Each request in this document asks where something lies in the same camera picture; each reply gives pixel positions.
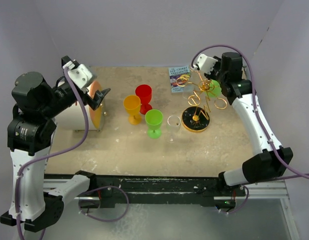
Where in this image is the treehouse paperback book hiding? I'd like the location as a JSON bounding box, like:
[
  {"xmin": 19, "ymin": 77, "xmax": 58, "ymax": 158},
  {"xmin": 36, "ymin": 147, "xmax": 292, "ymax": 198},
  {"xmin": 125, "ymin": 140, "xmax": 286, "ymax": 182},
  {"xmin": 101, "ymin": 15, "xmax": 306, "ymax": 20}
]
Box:
[{"xmin": 168, "ymin": 66, "xmax": 191, "ymax": 93}]

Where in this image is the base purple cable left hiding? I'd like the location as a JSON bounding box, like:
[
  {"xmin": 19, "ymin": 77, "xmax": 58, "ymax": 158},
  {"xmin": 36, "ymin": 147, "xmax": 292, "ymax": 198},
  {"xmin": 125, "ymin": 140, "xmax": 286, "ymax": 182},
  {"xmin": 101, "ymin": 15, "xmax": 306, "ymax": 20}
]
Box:
[{"xmin": 78, "ymin": 184, "xmax": 131, "ymax": 223}]

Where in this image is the clear wine glass standing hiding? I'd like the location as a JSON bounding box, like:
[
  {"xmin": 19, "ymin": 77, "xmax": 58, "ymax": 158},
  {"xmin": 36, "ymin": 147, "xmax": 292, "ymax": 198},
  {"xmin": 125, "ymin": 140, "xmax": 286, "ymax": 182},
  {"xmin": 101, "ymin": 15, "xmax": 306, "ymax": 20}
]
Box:
[{"xmin": 166, "ymin": 115, "xmax": 181, "ymax": 143}]

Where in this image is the red plastic goblet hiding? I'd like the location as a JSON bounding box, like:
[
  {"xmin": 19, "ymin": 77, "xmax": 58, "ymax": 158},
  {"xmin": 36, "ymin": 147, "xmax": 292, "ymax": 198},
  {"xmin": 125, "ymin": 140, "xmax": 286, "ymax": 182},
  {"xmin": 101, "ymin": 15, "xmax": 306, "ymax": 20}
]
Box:
[{"xmin": 135, "ymin": 84, "xmax": 152, "ymax": 115}]

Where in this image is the white cylinder with orange lid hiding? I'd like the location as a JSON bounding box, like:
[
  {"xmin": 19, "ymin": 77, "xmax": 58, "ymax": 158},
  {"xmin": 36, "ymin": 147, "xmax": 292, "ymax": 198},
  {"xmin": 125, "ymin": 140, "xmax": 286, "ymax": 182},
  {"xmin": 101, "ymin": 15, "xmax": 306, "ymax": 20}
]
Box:
[{"xmin": 54, "ymin": 81, "xmax": 108, "ymax": 132}]

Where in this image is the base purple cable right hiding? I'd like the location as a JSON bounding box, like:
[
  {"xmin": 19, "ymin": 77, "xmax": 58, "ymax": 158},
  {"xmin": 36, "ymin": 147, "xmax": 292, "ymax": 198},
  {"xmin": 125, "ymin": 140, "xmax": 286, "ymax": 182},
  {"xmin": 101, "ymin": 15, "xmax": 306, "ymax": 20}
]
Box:
[{"xmin": 218, "ymin": 184, "xmax": 250, "ymax": 216}]

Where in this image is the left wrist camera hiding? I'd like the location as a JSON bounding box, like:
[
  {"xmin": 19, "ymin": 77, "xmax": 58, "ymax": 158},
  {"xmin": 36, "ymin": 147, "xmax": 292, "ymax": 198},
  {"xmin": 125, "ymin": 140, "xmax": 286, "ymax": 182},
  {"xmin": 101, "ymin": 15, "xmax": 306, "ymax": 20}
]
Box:
[{"xmin": 61, "ymin": 55, "xmax": 97, "ymax": 93}]

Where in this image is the green goblet front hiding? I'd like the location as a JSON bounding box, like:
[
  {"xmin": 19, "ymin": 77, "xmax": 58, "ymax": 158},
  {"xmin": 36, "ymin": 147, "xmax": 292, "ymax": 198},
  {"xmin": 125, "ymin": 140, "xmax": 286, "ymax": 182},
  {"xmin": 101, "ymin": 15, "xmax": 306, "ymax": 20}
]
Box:
[{"xmin": 206, "ymin": 79, "xmax": 222, "ymax": 98}]

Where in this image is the orange plastic goblet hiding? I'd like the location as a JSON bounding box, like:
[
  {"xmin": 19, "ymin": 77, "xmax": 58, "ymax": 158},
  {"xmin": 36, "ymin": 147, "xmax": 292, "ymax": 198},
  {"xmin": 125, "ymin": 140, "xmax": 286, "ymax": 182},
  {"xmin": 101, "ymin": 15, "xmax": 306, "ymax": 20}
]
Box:
[{"xmin": 123, "ymin": 95, "xmax": 142, "ymax": 125}]

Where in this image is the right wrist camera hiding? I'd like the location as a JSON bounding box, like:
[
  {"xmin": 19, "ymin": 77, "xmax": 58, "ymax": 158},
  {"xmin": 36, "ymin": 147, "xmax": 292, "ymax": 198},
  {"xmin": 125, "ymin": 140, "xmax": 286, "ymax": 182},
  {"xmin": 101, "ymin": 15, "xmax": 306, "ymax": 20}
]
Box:
[{"xmin": 190, "ymin": 53, "xmax": 218, "ymax": 74}]

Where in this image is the gold wine glass rack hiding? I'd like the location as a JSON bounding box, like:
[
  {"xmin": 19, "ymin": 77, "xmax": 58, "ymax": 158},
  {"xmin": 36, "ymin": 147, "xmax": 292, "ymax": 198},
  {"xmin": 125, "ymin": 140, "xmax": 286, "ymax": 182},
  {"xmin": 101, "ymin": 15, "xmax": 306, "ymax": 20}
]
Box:
[{"xmin": 181, "ymin": 71, "xmax": 228, "ymax": 133}]

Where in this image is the clear wine glass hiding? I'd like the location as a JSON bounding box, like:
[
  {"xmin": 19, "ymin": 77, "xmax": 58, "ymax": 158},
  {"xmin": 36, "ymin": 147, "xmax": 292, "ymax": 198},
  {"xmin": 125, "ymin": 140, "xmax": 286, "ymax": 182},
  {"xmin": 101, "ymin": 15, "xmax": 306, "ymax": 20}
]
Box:
[
  {"xmin": 182, "ymin": 65, "xmax": 199, "ymax": 100},
  {"xmin": 166, "ymin": 115, "xmax": 181, "ymax": 143}
]

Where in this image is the green goblet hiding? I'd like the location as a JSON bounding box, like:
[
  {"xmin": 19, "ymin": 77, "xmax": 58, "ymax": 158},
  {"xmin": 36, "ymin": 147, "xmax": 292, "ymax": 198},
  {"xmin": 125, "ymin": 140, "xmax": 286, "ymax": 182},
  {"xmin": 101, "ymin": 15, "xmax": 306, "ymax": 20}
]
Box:
[
  {"xmin": 206, "ymin": 79, "xmax": 222, "ymax": 98},
  {"xmin": 144, "ymin": 109, "xmax": 163, "ymax": 139}
]

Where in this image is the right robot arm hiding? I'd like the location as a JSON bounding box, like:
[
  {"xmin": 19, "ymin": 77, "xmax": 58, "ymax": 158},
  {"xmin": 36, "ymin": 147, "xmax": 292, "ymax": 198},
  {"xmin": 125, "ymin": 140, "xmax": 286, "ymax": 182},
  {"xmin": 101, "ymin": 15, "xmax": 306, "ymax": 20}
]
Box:
[{"xmin": 196, "ymin": 52, "xmax": 293, "ymax": 196}]

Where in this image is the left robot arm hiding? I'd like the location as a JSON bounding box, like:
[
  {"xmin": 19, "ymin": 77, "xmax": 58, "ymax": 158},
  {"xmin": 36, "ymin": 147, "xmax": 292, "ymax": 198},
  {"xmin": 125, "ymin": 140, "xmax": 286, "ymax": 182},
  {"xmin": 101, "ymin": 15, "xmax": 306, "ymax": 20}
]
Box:
[{"xmin": 0, "ymin": 70, "xmax": 109, "ymax": 233}]

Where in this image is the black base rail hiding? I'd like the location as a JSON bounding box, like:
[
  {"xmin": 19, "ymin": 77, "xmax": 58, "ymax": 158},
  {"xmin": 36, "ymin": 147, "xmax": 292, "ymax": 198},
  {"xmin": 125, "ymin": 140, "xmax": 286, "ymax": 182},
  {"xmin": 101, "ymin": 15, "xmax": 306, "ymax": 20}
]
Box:
[{"xmin": 44, "ymin": 171, "xmax": 247, "ymax": 210}]

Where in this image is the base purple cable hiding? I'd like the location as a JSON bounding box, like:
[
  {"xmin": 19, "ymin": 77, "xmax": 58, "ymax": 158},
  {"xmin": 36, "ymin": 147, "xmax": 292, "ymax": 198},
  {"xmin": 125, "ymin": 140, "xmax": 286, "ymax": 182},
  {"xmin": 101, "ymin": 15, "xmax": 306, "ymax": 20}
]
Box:
[
  {"xmin": 218, "ymin": 184, "xmax": 250, "ymax": 216},
  {"xmin": 78, "ymin": 184, "xmax": 131, "ymax": 223}
]

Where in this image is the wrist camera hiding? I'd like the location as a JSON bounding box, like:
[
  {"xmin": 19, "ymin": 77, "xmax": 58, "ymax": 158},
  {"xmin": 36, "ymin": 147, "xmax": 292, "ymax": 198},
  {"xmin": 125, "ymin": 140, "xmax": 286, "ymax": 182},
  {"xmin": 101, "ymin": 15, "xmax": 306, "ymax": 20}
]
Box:
[
  {"xmin": 61, "ymin": 55, "xmax": 97, "ymax": 93},
  {"xmin": 190, "ymin": 53, "xmax": 218, "ymax": 74}
]

